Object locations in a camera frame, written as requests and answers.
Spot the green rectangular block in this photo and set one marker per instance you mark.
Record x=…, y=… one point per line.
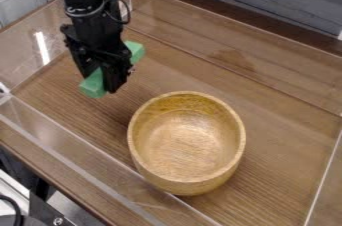
x=92, y=86

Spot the clear acrylic tray walls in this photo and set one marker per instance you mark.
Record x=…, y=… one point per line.
x=280, y=84

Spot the brown wooden bowl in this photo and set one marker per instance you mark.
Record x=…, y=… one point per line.
x=187, y=140

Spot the black metal bracket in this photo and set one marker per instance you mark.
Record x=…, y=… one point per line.
x=41, y=211

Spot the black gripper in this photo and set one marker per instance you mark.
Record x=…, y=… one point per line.
x=93, y=40

